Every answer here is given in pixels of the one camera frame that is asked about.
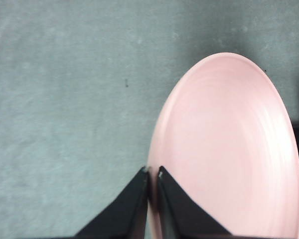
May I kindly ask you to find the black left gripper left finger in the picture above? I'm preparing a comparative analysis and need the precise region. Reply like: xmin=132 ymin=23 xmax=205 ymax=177
xmin=74 ymin=166 xmax=149 ymax=239

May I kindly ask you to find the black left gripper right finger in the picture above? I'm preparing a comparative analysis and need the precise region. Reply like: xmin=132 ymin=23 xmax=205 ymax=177
xmin=156 ymin=165 xmax=234 ymax=239

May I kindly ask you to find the pink plate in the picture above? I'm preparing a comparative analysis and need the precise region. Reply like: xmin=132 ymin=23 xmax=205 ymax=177
xmin=147 ymin=52 xmax=299 ymax=239

